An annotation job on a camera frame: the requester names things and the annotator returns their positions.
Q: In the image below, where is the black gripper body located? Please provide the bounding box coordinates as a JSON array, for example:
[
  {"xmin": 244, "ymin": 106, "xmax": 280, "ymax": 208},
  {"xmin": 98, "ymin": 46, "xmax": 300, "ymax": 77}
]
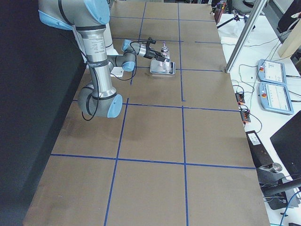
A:
[{"xmin": 143, "ymin": 47, "xmax": 157, "ymax": 59}]

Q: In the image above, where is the clear glass sauce bottle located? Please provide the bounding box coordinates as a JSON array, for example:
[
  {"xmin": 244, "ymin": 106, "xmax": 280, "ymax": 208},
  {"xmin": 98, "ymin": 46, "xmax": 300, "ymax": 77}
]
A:
[{"xmin": 160, "ymin": 41, "xmax": 171, "ymax": 73}]

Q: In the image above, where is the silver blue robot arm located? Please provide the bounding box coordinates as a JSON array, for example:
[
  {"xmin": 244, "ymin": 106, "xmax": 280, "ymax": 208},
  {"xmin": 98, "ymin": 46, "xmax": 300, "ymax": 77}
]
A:
[{"xmin": 39, "ymin": 0, "xmax": 170, "ymax": 118}]

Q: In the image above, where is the silver digital kitchen scale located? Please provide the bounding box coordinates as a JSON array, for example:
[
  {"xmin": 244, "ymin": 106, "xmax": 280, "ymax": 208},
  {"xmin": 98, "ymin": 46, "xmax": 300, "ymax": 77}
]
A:
[{"xmin": 150, "ymin": 59, "xmax": 175, "ymax": 75}]

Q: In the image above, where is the orange black connector block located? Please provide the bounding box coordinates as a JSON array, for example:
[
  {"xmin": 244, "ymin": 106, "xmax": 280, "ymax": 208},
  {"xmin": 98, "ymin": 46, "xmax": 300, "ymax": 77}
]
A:
[{"xmin": 235, "ymin": 92, "xmax": 245, "ymax": 105}]

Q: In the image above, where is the blue teach pendant far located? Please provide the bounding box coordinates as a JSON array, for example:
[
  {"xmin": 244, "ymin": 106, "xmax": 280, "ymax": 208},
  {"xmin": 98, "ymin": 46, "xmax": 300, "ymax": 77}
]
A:
[{"xmin": 257, "ymin": 59, "xmax": 286, "ymax": 84}]

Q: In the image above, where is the blue teach pendant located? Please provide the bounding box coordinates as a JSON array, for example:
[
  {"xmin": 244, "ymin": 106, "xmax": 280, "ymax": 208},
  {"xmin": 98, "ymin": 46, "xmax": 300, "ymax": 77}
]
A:
[
  {"xmin": 257, "ymin": 59, "xmax": 286, "ymax": 84},
  {"xmin": 259, "ymin": 82, "xmax": 294, "ymax": 115}
]

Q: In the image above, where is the blue teach pendant near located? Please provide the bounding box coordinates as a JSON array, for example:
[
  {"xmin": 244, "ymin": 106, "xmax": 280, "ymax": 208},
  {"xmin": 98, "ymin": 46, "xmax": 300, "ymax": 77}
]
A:
[{"xmin": 259, "ymin": 82, "xmax": 294, "ymax": 115}]

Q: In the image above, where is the black monitor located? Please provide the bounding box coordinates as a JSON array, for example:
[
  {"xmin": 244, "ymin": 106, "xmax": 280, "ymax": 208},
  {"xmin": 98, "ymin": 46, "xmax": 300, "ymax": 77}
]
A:
[{"xmin": 270, "ymin": 112, "xmax": 301, "ymax": 179}]

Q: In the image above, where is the black power box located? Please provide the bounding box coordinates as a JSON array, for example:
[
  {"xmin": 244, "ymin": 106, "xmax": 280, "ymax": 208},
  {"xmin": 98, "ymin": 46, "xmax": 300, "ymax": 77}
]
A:
[{"xmin": 246, "ymin": 130, "xmax": 287, "ymax": 210}]

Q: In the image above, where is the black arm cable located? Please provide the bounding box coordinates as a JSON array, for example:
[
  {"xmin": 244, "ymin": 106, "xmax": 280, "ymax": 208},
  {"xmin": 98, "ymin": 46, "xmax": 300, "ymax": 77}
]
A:
[{"xmin": 81, "ymin": 40, "xmax": 157, "ymax": 122}]

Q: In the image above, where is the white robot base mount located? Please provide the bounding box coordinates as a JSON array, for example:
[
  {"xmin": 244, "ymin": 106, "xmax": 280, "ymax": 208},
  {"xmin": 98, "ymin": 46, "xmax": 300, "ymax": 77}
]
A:
[{"xmin": 108, "ymin": 48, "xmax": 125, "ymax": 79}]

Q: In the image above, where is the aluminium frame post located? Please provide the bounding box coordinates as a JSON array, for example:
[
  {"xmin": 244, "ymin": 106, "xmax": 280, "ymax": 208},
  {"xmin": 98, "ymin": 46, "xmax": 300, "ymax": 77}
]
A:
[{"xmin": 225, "ymin": 0, "xmax": 268, "ymax": 73}]

